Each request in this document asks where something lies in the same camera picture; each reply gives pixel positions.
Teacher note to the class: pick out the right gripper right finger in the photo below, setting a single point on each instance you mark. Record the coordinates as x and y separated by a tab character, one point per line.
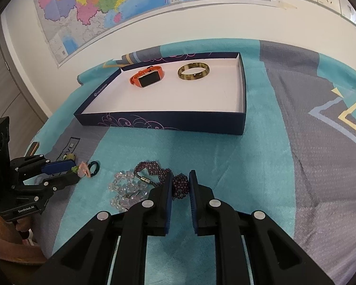
249	248

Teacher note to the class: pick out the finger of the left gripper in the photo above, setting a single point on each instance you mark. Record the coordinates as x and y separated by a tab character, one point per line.
61	181
51	168

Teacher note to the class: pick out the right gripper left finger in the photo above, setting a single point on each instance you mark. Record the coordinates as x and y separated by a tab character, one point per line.
111	249

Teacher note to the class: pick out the black ring pink charm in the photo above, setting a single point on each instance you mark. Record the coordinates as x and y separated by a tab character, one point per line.
88	170

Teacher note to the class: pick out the orange smart watch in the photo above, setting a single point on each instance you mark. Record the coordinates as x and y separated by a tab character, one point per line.
147	76

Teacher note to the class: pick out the tortoiseshell bangle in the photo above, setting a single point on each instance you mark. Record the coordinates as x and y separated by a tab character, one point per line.
193	71

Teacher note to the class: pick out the person's left hand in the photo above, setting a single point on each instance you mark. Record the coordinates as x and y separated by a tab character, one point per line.
23	226

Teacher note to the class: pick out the wooden wardrobe door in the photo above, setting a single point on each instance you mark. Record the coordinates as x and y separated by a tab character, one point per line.
16	102

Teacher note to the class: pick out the teal grey bed sheet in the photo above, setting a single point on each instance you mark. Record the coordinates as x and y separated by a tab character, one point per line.
296	159

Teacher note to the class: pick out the navy blue tray box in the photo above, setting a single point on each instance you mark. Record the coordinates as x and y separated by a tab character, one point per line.
213	104

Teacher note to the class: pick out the white wall switch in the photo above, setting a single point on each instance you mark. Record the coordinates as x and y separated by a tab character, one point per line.
347	11

